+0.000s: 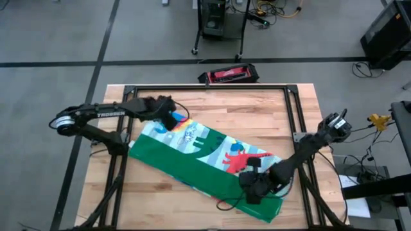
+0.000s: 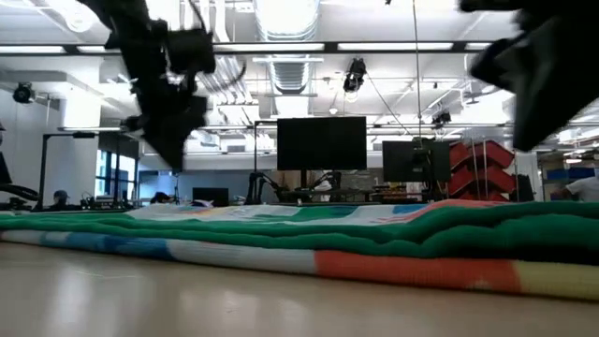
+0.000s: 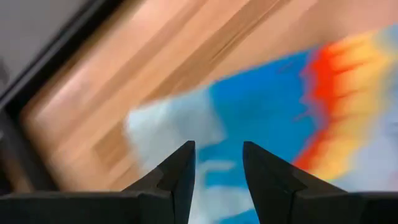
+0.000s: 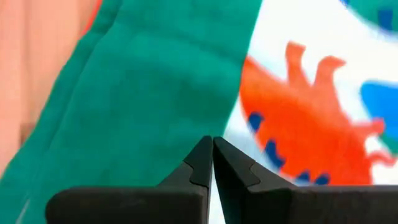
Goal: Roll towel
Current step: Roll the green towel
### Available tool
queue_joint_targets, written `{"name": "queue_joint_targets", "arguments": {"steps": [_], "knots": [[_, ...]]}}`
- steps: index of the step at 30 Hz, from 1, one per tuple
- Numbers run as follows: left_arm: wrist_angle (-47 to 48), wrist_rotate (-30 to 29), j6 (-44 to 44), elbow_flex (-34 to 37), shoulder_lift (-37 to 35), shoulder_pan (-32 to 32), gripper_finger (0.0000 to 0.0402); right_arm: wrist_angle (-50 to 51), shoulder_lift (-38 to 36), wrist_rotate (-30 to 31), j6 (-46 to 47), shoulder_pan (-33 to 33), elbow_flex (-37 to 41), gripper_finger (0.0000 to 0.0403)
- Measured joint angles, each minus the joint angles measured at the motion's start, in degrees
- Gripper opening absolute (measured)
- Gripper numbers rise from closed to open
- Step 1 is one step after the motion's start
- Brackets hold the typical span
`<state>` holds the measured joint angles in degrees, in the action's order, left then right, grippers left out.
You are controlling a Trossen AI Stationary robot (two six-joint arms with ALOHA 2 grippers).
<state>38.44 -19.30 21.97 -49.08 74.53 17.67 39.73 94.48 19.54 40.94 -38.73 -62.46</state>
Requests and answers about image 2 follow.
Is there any person wearing cap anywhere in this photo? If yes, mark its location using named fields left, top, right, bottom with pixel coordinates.
left=49, top=189, right=71, bottom=211

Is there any person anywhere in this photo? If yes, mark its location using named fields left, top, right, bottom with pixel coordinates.
left=551, top=175, right=599, bottom=203

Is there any black metal stand frame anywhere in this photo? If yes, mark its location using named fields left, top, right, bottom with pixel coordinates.
left=39, top=132, right=97, bottom=210

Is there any black cable loop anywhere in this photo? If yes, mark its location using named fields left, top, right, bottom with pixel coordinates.
left=0, top=183, right=39, bottom=203

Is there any black angled panel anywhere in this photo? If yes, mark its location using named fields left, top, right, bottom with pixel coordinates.
left=0, top=152, right=13, bottom=186

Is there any small black desk monitor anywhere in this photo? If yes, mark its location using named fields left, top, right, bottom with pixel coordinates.
left=192, top=186, right=230, bottom=207

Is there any thin hanging ceiling rod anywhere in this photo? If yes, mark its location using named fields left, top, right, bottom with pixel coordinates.
left=411, top=0, right=422, bottom=139

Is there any black cabinet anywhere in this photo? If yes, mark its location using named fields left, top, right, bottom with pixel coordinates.
left=514, top=173, right=535, bottom=203

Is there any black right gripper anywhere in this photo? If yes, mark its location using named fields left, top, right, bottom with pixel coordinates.
left=470, top=8, right=599, bottom=154

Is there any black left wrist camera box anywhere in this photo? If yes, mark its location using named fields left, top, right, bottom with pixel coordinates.
left=167, top=28, right=217, bottom=75

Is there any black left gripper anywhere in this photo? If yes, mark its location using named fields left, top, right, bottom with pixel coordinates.
left=122, top=44, right=210, bottom=172

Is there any long ceiling light strip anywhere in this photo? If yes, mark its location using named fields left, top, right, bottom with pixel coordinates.
left=0, top=41, right=492, bottom=53

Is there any large black monitor screen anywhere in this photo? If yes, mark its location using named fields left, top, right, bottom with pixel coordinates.
left=276, top=116, right=368, bottom=171

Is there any bright office window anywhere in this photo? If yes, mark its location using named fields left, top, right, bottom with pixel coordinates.
left=95, top=149, right=139, bottom=202

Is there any colourful printed beach towel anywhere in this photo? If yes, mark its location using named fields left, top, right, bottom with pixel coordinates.
left=0, top=198, right=599, bottom=301

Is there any round silver air duct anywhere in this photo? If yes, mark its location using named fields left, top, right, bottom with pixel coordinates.
left=252, top=0, right=324, bottom=95

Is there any stack of red bins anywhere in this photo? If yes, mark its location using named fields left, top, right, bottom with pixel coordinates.
left=447, top=139, right=516, bottom=203

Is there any smaller black monitor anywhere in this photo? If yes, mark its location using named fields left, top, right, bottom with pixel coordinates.
left=382, top=139, right=451, bottom=184

